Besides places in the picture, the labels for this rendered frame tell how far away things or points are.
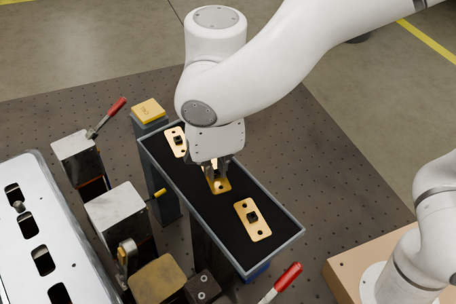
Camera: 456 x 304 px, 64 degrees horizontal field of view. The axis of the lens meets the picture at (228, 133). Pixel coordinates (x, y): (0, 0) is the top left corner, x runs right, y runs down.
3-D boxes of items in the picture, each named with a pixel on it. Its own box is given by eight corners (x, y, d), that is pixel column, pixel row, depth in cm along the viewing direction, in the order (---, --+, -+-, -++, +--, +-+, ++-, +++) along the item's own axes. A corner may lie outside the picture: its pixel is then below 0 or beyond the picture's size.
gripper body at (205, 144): (236, 83, 63) (233, 129, 71) (178, 97, 60) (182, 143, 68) (254, 112, 58) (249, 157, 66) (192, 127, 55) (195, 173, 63)
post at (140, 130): (150, 212, 119) (127, 112, 88) (171, 199, 123) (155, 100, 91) (163, 228, 115) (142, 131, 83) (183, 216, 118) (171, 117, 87)
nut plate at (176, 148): (163, 131, 81) (163, 127, 80) (180, 127, 82) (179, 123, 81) (176, 158, 76) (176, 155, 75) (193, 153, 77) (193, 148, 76)
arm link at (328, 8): (447, 60, 34) (195, 147, 49) (415, -14, 45) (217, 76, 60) (423, -23, 30) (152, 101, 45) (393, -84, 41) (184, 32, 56)
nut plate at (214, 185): (199, 163, 75) (199, 159, 74) (217, 158, 76) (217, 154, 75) (213, 195, 69) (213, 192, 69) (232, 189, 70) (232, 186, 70)
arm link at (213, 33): (237, 119, 53) (245, 81, 60) (242, 40, 44) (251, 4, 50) (181, 112, 54) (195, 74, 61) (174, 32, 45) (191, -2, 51)
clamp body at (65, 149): (87, 219, 117) (49, 143, 91) (121, 201, 122) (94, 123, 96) (96, 236, 113) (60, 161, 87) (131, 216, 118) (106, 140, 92)
